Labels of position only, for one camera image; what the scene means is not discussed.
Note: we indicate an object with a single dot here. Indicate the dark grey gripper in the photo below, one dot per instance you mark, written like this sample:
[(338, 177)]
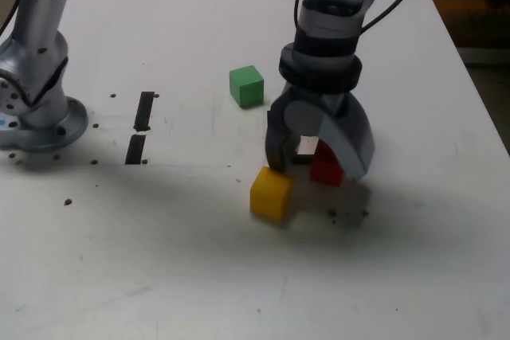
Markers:
[(324, 101)]

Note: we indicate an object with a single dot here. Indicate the red cube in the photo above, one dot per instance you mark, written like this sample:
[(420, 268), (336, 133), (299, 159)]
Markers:
[(326, 170)]

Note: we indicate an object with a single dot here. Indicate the yellow cube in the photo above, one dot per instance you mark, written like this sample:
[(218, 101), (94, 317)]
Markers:
[(271, 196)]

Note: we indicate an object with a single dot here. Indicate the green cube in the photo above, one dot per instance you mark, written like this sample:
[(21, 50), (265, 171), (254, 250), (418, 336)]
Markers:
[(247, 87)]

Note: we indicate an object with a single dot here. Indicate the black tape strip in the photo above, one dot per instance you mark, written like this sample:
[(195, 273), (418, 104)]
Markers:
[(143, 111)]

